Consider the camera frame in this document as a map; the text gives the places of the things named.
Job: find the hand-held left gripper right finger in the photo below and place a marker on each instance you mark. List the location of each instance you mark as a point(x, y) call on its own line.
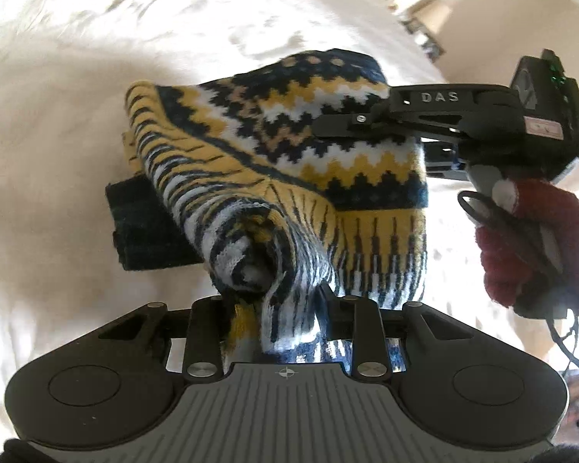
point(366, 335)

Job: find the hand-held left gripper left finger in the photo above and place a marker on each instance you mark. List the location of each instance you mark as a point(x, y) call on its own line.
point(202, 335)

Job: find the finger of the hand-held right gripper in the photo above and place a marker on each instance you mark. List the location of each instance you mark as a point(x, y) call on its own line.
point(391, 123)
point(444, 156)

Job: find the navy yellow white patterned sweater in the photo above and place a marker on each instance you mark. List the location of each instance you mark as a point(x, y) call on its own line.
point(289, 164)

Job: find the person's right hand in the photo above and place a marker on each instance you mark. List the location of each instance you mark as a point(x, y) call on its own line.
point(559, 222)

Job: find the white floral bedspread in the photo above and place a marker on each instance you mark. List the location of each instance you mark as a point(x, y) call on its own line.
point(77, 82)

